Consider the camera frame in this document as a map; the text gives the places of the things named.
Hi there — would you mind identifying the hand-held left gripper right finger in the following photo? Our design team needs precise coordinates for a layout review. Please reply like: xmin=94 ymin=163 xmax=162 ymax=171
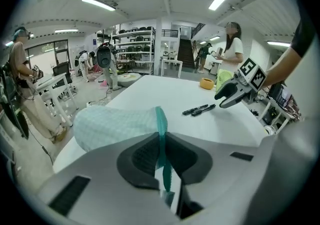
xmin=166 ymin=116 xmax=320 ymax=225

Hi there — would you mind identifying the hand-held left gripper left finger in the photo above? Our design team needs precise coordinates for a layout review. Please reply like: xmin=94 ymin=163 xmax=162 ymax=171
xmin=37 ymin=131 xmax=181 ymax=225

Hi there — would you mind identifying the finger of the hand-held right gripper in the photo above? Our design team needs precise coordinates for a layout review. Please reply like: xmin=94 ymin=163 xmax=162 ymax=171
xmin=214 ymin=78 xmax=241 ymax=101
xmin=219 ymin=88 xmax=251 ymax=109

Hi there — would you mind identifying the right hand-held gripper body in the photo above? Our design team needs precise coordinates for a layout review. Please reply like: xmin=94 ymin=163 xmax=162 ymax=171
xmin=233 ymin=57 xmax=267 ymax=105

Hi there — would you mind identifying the black pen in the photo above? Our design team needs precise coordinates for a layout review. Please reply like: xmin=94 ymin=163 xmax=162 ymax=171
xmin=182 ymin=104 xmax=209 ymax=116
xmin=191 ymin=103 xmax=217 ymax=117

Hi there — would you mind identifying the light teal mesh pencil pouch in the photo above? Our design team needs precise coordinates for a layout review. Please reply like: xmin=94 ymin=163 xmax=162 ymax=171
xmin=73 ymin=105 xmax=174 ymax=193

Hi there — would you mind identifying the person's right forearm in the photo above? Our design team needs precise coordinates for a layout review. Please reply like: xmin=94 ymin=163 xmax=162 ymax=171
xmin=261 ymin=45 xmax=301 ymax=90

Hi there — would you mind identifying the green desk fan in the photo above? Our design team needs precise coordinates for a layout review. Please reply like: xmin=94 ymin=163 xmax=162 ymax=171
xmin=215 ymin=68 xmax=234 ymax=92

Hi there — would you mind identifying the orange round bowl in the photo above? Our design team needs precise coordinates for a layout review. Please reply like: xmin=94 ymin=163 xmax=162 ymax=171
xmin=199 ymin=76 xmax=216 ymax=91

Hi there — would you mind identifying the cluttered white side desk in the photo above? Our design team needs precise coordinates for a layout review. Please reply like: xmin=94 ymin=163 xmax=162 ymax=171
xmin=256 ymin=80 xmax=304 ymax=130

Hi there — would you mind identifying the dark staircase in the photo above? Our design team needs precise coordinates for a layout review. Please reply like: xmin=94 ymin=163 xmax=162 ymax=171
xmin=177 ymin=38 xmax=196 ymax=70

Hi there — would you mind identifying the small white table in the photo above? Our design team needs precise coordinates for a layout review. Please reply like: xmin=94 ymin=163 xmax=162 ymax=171
xmin=160 ymin=58 xmax=184 ymax=79

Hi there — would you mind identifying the person's black shirt sleeve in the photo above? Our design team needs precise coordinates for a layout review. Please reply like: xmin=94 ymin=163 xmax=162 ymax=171
xmin=290 ymin=17 xmax=316 ymax=58

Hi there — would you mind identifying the white floor cushion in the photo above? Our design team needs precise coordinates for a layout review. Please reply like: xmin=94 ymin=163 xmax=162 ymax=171
xmin=116 ymin=72 xmax=143 ymax=88

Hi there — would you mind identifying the white storage shelf rack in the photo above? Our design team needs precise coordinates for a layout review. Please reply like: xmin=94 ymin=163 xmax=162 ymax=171
xmin=110 ymin=27 xmax=156 ymax=76

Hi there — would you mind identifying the black office chair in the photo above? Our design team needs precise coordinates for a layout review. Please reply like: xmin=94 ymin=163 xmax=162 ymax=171
xmin=51 ymin=61 xmax=76 ymax=95

